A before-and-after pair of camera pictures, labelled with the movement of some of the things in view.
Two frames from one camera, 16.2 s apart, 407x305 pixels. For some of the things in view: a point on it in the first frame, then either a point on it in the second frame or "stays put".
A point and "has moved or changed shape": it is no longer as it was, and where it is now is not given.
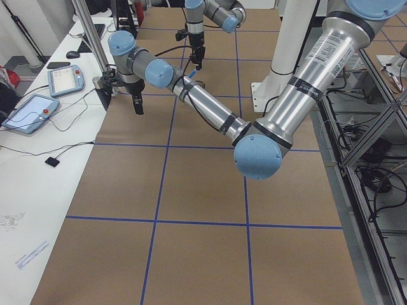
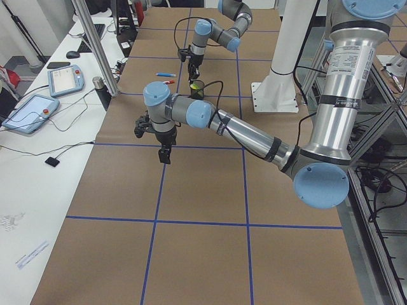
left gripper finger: (137, 102) → (163, 155)
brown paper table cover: (165, 215) stays put
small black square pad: (52, 161) stays put
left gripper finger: (140, 104) → (168, 152)
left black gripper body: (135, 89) → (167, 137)
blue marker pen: (192, 74) has moved or changed shape
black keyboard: (86, 46) stays put
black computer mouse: (72, 54) stays put
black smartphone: (57, 65) stays put
